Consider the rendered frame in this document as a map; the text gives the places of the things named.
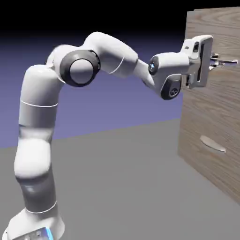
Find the wooden cabinet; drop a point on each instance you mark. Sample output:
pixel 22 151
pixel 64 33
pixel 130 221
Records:
pixel 221 116

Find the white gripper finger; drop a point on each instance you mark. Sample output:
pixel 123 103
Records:
pixel 211 67
pixel 214 55

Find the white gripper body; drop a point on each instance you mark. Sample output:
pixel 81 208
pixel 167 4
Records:
pixel 206 56

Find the wooden drawer front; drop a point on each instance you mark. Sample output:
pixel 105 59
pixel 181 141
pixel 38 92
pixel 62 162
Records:
pixel 206 116
pixel 225 33

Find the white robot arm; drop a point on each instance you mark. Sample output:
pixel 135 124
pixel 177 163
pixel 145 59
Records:
pixel 37 90

